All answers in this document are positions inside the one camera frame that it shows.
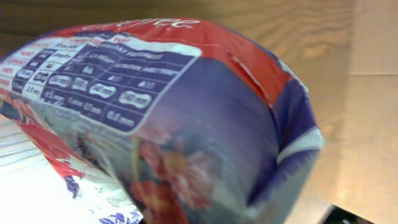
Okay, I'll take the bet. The red purple pad package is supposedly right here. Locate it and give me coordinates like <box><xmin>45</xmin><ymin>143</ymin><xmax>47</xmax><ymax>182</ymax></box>
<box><xmin>1</xmin><ymin>18</ymin><xmax>323</xmax><ymax>223</ymax></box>

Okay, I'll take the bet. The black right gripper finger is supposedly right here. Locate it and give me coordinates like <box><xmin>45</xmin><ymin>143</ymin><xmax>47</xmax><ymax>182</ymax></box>
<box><xmin>318</xmin><ymin>204</ymin><xmax>375</xmax><ymax>224</ymax></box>

